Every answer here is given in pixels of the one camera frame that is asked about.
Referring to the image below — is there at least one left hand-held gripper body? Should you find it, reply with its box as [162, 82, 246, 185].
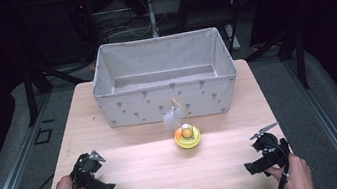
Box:
[67, 148, 110, 189]

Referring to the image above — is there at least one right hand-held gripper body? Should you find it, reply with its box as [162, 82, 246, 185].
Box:
[247, 119, 293, 173]

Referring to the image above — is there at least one yellow cat toy with feather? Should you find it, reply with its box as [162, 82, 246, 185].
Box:
[159, 95, 204, 153]

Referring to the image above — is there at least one grey printed fabric storage box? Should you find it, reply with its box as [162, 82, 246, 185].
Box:
[85, 24, 245, 132]

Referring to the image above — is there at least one person's right hand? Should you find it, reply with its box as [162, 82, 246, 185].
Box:
[263, 149, 316, 189]

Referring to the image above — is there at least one black metal stand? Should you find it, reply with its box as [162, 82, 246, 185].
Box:
[241, 25, 312, 98]
[17, 51, 93, 129]

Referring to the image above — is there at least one dark chair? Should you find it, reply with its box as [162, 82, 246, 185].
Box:
[176, 0, 245, 34]

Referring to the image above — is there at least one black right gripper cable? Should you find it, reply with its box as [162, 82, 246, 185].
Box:
[269, 148, 297, 189]

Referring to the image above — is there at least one tangle of floor cables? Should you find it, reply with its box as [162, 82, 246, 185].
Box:
[95, 7, 155, 42]

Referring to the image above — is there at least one white post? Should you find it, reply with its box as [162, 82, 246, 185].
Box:
[145, 0, 161, 39]

